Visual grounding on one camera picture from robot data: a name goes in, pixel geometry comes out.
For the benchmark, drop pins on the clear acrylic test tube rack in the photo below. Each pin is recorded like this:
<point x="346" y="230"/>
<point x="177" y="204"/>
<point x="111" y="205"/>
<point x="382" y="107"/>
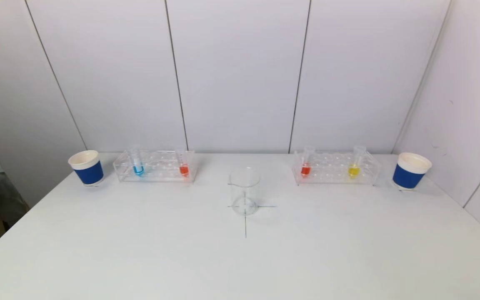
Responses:
<point x="331" y="168"/>
<point x="161" y="166"/>

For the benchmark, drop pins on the blue pigment test tube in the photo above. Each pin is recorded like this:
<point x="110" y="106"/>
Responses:
<point x="138" y="169"/>

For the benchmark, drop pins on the yellow pigment test tube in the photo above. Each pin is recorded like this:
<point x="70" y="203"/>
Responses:
<point x="353" y="171"/>

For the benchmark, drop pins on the clear glass beaker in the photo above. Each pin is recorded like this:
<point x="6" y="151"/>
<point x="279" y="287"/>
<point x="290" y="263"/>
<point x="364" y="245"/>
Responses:
<point x="245" y="191"/>

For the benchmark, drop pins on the blue white paper cup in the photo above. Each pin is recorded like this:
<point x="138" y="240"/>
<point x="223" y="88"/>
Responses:
<point x="88" y="173"/>
<point x="408" y="175"/>

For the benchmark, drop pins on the orange pigment test tube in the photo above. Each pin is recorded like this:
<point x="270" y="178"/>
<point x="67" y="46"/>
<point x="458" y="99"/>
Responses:
<point x="184" y="170"/>

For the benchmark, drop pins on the red pigment test tube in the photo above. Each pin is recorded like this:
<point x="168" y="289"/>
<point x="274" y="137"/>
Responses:
<point x="305" y="170"/>

